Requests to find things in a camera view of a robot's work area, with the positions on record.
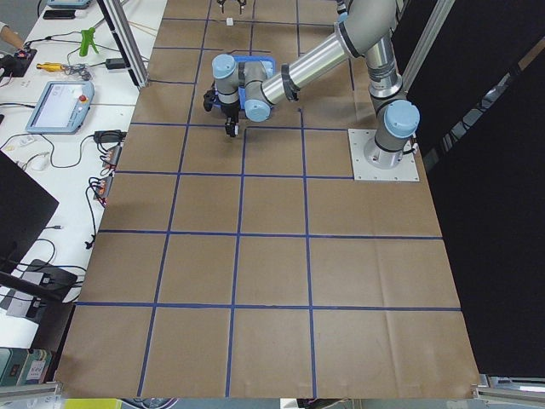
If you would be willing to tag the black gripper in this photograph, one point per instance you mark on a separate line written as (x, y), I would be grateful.
(230, 112)

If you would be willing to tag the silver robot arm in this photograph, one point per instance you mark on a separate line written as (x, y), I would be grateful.
(362, 31)

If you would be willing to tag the blue plastic tray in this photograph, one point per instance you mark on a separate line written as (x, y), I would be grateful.
(230, 75)

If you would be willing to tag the black power adapter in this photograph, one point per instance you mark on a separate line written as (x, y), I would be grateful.
(115, 64)

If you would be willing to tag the teach pendant tablet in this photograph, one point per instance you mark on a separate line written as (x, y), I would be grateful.
(61, 108)

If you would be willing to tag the yellow screwdriver tool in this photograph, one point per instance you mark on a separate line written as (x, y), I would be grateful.
(51, 67)

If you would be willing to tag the white computer mouse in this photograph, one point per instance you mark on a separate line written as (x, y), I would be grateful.
(40, 163)

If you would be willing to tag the black monitor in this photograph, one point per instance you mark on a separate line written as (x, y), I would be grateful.
(26, 208)

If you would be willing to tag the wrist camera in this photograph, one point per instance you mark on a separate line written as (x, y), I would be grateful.
(210, 97)

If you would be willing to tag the aluminium frame post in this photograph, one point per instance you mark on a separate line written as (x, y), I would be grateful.
(118, 24)

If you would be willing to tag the green handled reacher grabber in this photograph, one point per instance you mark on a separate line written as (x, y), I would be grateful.
(87, 42)

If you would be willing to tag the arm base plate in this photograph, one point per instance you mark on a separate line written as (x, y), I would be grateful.
(370, 163)

